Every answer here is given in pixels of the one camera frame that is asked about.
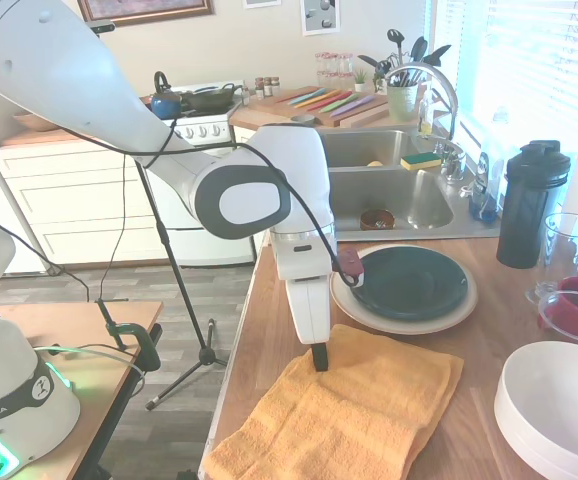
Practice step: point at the pale green utensil crock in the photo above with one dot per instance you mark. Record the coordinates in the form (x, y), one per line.
(401, 102)

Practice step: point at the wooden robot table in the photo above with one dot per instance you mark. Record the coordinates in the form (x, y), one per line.
(69, 325)

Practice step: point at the yellow terry towel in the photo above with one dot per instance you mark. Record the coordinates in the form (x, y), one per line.
(359, 410)

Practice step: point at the white stove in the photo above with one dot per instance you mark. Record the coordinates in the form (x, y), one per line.
(209, 250)

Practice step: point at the black spatula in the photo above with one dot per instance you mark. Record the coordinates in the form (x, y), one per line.
(419, 47)

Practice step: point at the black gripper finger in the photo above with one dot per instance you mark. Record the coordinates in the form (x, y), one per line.
(320, 356)

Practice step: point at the black wok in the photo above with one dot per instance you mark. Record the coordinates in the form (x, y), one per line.
(209, 100)

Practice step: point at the stainless steel double sink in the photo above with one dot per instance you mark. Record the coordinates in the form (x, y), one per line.
(419, 200)

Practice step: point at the dark blue plate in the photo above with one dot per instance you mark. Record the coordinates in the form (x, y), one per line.
(409, 285)

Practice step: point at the white wall poster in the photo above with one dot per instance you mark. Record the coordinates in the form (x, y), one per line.
(321, 17)
(261, 3)

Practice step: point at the wooden cutting board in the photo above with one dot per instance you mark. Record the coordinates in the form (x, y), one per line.
(364, 112)

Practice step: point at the small potted plant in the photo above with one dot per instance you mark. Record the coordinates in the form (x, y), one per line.
(360, 82)

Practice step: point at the small grey bowl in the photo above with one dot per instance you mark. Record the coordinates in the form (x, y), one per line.
(303, 119)

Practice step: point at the white drawer cabinet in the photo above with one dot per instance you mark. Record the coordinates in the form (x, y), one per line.
(69, 190)

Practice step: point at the clear bottle yellow liquid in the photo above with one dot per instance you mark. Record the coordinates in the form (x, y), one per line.
(425, 122)

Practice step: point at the chrome sink knob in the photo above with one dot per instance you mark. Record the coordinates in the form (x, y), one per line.
(438, 148)

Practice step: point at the teal knife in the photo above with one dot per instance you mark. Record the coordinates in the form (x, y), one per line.
(306, 98)

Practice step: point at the small spice jar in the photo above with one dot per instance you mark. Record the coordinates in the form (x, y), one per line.
(259, 88)
(276, 87)
(268, 87)

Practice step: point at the black floor tripod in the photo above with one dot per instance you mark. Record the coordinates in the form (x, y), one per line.
(179, 280)

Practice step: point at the white horizontal window blind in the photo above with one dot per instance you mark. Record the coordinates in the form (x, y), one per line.
(544, 65)
(456, 50)

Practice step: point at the yellow plastic cup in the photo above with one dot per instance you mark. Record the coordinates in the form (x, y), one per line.
(375, 163)

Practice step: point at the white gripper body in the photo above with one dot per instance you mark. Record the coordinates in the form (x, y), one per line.
(309, 305)

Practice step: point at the chrome gooseneck faucet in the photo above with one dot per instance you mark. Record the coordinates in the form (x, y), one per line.
(449, 95)

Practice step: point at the yellow green sponge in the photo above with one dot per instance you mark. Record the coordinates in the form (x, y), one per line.
(420, 162)

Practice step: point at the black shaker bottle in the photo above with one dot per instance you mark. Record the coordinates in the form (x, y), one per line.
(529, 215)

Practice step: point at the clear dish soap bottle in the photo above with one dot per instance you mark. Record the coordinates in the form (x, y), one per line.
(489, 200)

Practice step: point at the green knife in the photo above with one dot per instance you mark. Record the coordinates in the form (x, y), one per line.
(336, 103)

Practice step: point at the dark metal table clamp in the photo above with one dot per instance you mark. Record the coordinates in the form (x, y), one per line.
(141, 345)

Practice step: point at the small glass shaker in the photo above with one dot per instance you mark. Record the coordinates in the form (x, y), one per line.
(245, 96)

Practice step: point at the clear footed drinking glass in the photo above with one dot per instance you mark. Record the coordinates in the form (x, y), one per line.
(571, 245)

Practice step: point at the black stereo camera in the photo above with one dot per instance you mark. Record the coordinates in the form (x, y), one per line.
(102, 27)

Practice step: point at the white bowl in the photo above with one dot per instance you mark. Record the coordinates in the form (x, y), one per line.
(524, 452)
(559, 390)

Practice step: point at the orange knife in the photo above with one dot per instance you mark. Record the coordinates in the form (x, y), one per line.
(319, 100)

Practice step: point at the glass jar red checked lid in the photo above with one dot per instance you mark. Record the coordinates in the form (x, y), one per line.
(348, 67)
(330, 70)
(321, 70)
(340, 69)

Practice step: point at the black slotted spoon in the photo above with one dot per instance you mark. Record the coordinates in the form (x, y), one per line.
(395, 37)

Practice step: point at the blue kettle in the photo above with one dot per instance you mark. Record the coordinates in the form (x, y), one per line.
(165, 106)

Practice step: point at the dark plate on white plate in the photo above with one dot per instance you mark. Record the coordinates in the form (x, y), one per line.
(419, 326)

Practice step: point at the brown bowl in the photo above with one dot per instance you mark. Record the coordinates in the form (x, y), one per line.
(366, 220)

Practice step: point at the black nylon turner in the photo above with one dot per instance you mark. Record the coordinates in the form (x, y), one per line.
(439, 52)

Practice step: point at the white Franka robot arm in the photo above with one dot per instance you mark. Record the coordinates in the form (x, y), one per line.
(69, 75)

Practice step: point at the wood framed picture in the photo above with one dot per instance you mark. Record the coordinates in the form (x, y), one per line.
(144, 10)

